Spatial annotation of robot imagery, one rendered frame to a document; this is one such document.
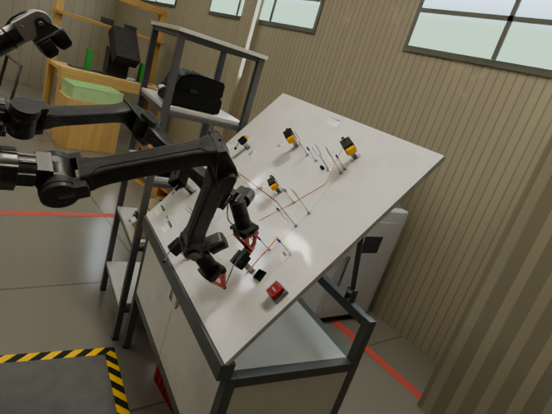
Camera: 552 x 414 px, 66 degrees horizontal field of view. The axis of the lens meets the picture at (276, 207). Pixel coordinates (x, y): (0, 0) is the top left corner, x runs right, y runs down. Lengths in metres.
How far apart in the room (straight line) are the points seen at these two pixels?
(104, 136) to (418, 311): 4.80
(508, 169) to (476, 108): 0.55
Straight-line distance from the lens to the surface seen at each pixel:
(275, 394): 1.71
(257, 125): 2.36
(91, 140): 6.58
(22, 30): 1.18
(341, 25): 4.85
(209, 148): 1.02
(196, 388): 1.78
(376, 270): 3.73
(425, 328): 3.91
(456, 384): 3.13
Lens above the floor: 1.78
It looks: 17 degrees down
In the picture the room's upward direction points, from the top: 18 degrees clockwise
